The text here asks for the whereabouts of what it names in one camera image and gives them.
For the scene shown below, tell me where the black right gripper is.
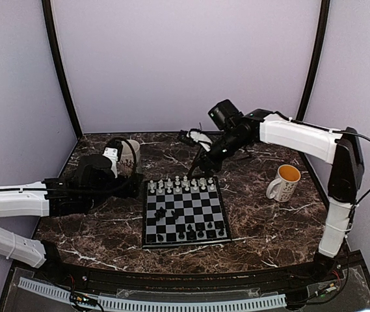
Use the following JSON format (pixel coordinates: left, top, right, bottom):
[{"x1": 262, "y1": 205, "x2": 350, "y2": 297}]
[{"x1": 187, "y1": 129, "x2": 249, "y2": 178}]

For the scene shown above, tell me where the white chess piece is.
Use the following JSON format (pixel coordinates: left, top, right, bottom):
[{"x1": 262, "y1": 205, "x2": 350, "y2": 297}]
[
  {"x1": 149, "y1": 180, "x2": 155, "y2": 194},
  {"x1": 191, "y1": 178, "x2": 199, "y2": 192},
  {"x1": 165, "y1": 178, "x2": 173, "y2": 194},
  {"x1": 207, "y1": 177, "x2": 215, "y2": 190},
  {"x1": 157, "y1": 179, "x2": 165, "y2": 194},
  {"x1": 182, "y1": 175, "x2": 190, "y2": 192},
  {"x1": 199, "y1": 177, "x2": 207, "y2": 191},
  {"x1": 174, "y1": 175, "x2": 182, "y2": 193}
]

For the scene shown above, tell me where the pile of black chess pieces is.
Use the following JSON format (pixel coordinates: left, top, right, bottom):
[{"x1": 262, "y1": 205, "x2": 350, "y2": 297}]
[{"x1": 154, "y1": 207, "x2": 179, "y2": 221}]

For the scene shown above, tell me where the black grey chess board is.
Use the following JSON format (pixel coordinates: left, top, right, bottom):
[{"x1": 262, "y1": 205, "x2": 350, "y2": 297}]
[{"x1": 142, "y1": 177, "x2": 232, "y2": 249}]

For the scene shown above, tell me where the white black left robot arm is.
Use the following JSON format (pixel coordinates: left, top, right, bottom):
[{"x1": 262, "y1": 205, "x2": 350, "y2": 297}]
[{"x1": 0, "y1": 137, "x2": 142, "y2": 283}]

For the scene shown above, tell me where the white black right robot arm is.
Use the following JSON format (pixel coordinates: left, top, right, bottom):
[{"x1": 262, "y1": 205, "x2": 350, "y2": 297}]
[{"x1": 178, "y1": 99, "x2": 365, "y2": 282}]

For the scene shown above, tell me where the cream floral mug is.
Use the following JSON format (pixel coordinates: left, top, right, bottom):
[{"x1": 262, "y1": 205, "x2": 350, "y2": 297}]
[{"x1": 117, "y1": 139, "x2": 142, "y2": 176}]

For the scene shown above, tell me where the white mug orange interior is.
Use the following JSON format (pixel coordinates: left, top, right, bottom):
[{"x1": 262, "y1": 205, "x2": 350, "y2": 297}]
[{"x1": 266, "y1": 164, "x2": 301, "y2": 203}]

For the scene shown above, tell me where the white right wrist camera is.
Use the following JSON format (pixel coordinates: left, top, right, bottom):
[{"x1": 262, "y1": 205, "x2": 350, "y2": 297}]
[{"x1": 178, "y1": 128, "x2": 213, "y2": 151}]

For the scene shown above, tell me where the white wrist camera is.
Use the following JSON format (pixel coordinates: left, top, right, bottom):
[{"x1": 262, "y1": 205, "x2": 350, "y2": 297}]
[
  {"x1": 178, "y1": 128, "x2": 213, "y2": 151},
  {"x1": 103, "y1": 147, "x2": 119, "y2": 178}
]

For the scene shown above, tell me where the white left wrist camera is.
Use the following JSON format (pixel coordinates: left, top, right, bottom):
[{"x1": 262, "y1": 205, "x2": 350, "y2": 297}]
[{"x1": 103, "y1": 147, "x2": 119, "y2": 178}]

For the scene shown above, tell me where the black front rail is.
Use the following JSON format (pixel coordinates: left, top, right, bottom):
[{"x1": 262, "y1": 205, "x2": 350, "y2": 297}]
[{"x1": 58, "y1": 263, "x2": 317, "y2": 291}]

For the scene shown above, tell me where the white slotted cable duct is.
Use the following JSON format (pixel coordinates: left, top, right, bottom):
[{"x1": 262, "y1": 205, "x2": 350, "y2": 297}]
[{"x1": 18, "y1": 278, "x2": 287, "y2": 311}]

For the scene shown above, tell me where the black right frame post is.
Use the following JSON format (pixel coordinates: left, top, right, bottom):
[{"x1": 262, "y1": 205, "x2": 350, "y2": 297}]
[{"x1": 295, "y1": 0, "x2": 331, "y2": 121}]

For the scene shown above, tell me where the black frame post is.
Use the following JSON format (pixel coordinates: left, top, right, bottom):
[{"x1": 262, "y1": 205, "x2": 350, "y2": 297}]
[
  {"x1": 42, "y1": 0, "x2": 83, "y2": 140},
  {"x1": 295, "y1": 0, "x2": 331, "y2": 121}
]

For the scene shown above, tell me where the black left frame post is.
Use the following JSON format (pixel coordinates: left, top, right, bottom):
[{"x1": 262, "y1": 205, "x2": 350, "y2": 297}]
[{"x1": 42, "y1": 0, "x2": 83, "y2": 140}]

